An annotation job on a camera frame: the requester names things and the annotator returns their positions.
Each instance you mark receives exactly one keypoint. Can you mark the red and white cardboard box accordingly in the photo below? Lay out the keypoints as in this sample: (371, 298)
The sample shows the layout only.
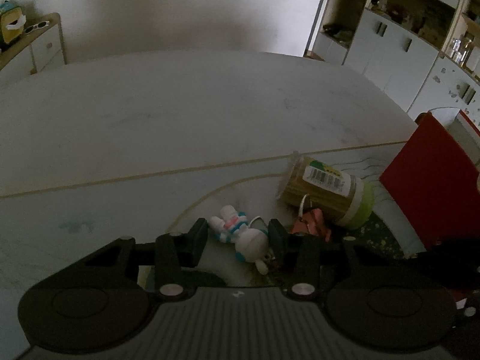
(431, 187)

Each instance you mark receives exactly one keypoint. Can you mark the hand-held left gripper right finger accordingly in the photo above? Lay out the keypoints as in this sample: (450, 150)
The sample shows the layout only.
(276, 238)

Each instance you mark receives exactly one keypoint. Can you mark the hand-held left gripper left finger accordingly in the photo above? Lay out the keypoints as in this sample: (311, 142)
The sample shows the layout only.
(199, 234)

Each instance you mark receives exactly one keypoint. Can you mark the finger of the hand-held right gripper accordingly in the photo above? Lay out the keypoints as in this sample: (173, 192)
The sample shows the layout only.
(455, 266)

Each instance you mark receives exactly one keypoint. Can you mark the toothpick jar with green lid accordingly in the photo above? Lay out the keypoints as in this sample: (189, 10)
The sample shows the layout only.
(322, 187)

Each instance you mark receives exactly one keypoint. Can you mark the clear glass bottles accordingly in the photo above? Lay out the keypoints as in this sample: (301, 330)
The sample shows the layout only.
(461, 50)

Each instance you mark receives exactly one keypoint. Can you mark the white sunglasses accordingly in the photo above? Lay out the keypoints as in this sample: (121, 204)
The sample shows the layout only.
(36, 27)

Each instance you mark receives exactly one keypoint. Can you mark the white wall cabinet unit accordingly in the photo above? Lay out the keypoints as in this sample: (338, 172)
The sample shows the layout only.
(397, 45)

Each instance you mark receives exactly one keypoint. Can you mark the yellow tissue box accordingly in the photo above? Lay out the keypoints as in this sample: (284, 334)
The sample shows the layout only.
(10, 24)

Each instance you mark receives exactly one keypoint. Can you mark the low white wooden cabinet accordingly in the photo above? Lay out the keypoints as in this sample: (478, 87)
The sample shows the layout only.
(41, 52)

